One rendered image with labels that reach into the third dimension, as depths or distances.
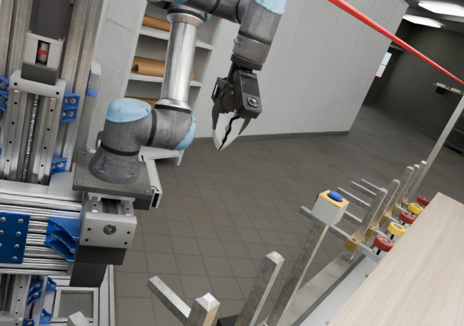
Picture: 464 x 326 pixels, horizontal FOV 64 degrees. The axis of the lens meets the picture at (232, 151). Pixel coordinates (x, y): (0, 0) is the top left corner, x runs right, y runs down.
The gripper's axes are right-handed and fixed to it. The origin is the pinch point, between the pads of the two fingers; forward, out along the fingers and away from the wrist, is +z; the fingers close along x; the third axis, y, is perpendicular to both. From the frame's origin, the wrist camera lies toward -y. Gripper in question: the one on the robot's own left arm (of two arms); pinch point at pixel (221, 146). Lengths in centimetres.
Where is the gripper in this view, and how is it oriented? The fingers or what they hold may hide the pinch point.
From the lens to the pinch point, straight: 84.8
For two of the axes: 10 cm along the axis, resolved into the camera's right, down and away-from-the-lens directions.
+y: -2.9, -4.3, 8.5
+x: -9.0, -1.8, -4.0
